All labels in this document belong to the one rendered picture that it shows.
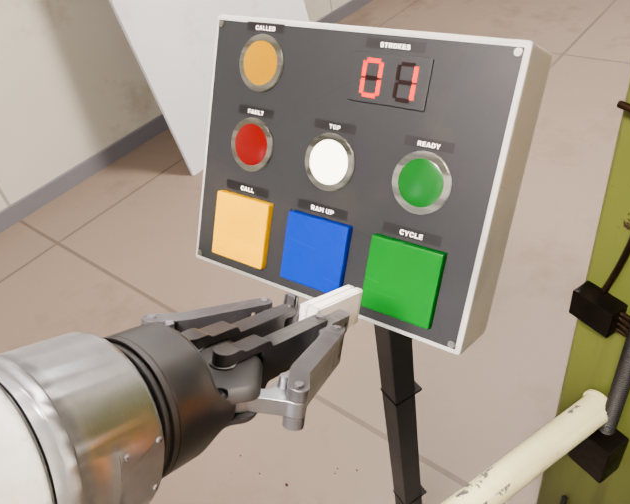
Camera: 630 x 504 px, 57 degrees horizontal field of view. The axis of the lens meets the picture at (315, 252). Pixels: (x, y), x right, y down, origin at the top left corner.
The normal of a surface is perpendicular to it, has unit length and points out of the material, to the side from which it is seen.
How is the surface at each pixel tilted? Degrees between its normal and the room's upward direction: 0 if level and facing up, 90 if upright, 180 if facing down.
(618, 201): 90
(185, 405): 69
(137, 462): 90
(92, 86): 90
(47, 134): 90
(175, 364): 45
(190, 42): 79
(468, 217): 60
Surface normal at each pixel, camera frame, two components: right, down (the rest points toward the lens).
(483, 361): -0.15, -0.75
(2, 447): 0.76, -0.54
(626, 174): -0.84, 0.44
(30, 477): 0.79, -0.33
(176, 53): 0.73, 0.17
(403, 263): -0.54, 0.15
